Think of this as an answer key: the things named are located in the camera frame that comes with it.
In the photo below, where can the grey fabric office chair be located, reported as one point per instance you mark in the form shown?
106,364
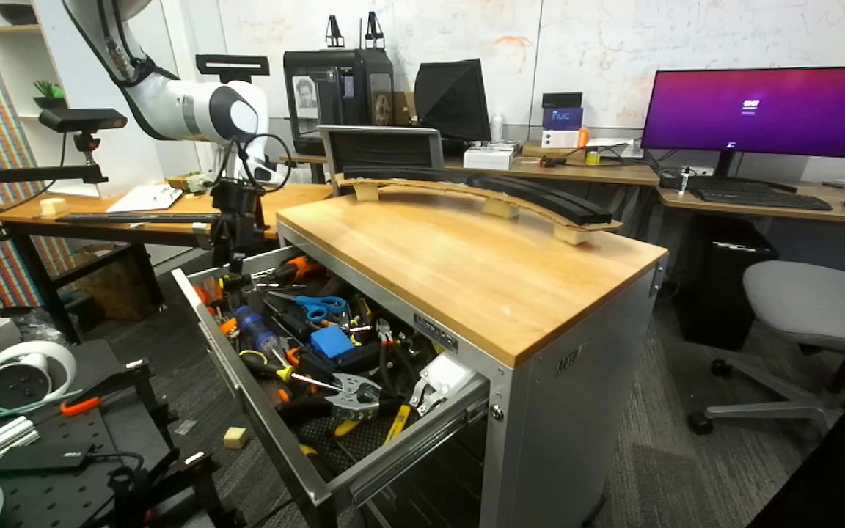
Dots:
807,307

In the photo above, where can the black computer tower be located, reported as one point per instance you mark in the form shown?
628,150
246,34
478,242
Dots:
334,87

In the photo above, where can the blue handled scissors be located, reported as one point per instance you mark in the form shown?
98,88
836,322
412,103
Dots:
315,307

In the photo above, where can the purple screen monitor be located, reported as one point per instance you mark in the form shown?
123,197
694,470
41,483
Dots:
750,109

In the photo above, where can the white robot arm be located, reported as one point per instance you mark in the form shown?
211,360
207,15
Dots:
230,112

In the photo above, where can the wooden office desk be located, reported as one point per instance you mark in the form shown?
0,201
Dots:
543,190

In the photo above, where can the white tape roll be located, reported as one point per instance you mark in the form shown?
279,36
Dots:
34,374

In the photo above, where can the wooden side table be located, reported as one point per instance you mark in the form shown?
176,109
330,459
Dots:
182,225

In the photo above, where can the black keyboard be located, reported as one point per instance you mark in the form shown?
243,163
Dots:
755,195

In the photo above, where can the blue plastic tool block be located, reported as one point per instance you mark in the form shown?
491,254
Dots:
332,342

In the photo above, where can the open grey metal drawer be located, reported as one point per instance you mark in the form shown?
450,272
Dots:
368,420

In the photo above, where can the grey metal tool cabinet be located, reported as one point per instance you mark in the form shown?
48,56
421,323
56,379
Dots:
546,329

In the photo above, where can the blue handled screwdriver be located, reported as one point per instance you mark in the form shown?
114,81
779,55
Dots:
254,323

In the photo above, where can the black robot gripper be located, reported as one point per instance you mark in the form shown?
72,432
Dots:
236,195

